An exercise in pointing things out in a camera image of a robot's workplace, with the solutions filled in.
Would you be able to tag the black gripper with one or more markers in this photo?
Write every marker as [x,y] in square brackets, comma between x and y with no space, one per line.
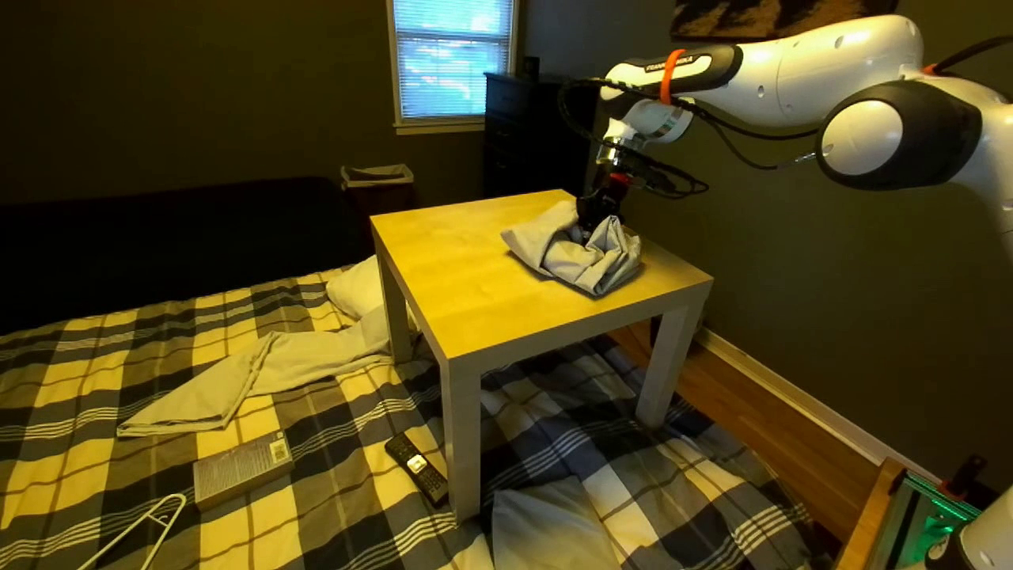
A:
[608,176]

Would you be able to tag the grey pillowcase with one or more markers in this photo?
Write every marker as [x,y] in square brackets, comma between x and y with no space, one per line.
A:
[590,263]

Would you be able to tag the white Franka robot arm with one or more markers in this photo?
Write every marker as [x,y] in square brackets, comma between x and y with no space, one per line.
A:
[823,64]

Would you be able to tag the dark dresser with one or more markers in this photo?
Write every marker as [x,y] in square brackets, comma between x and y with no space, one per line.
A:
[528,128]

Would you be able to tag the light wooden side table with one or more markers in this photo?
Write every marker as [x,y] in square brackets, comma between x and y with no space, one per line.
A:
[465,272]

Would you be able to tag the dark square basket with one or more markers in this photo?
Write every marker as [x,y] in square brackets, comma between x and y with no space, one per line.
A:
[377,191]

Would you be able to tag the white pillow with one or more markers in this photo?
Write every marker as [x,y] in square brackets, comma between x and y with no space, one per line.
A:
[360,289]

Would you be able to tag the black remote control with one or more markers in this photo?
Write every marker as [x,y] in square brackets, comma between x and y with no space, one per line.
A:
[415,463]

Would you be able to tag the small white cushion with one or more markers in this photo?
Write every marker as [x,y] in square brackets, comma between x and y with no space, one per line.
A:
[548,534]

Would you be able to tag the wooden board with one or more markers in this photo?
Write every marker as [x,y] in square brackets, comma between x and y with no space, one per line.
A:
[872,517]

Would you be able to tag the folded grey cloth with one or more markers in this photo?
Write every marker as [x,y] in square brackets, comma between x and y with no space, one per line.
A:
[211,397]

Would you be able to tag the green lit metal clamp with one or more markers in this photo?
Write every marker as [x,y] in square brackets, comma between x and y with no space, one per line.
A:
[930,524]

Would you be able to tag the white rounded object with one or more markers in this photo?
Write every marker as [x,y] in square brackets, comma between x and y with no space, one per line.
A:
[992,538]

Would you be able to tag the plaid checkered bed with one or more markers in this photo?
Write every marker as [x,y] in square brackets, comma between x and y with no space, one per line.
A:
[66,400]

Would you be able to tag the window with white frame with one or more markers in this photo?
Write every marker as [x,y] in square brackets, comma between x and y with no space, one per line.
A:
[445,64]

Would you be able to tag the framed wall picture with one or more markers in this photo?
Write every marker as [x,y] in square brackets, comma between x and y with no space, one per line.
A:
[740,16]

